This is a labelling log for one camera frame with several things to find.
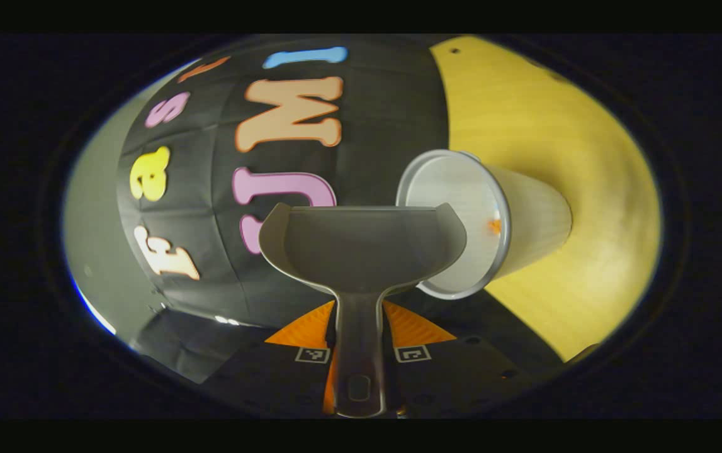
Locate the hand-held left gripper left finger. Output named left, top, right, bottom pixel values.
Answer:
left=200, top=299, right=337, bottom=417

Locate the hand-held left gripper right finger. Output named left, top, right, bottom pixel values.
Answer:
left=381, top=299, right=553, bottom=417

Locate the grey plastic dustpan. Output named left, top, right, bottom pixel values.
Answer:
left=258, top=203, right=468, bottom=418

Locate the white ribbed garbage bin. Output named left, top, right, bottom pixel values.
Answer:
left=395, top=148, right=573, bottom=301

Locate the wooden desktop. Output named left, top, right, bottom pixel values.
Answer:
left=429, top=35, right=662, bottom=363

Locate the black backdrop cloth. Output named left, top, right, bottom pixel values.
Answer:
left=115, top=35, right=566, bottom=386

